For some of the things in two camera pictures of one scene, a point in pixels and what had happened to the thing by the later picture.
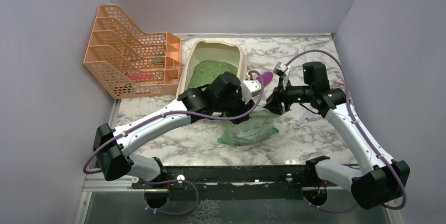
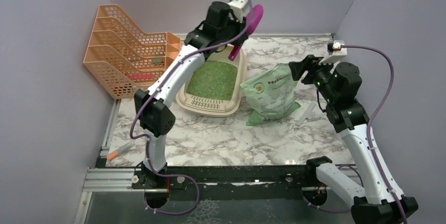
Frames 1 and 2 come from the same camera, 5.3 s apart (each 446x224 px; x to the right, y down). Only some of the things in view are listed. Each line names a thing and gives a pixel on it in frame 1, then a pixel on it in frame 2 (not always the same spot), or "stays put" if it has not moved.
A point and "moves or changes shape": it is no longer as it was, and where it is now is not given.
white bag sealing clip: (306, 113) stays put
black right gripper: (274, 100) → (310, 63)
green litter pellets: (204, 71) stays put
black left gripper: (243, 107) → (240, 26)
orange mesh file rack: (129, 63) stays put
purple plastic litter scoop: (266, 77) → (254, 14)
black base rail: (236, 182) stays put
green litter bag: (259, 128) moves or changes shape
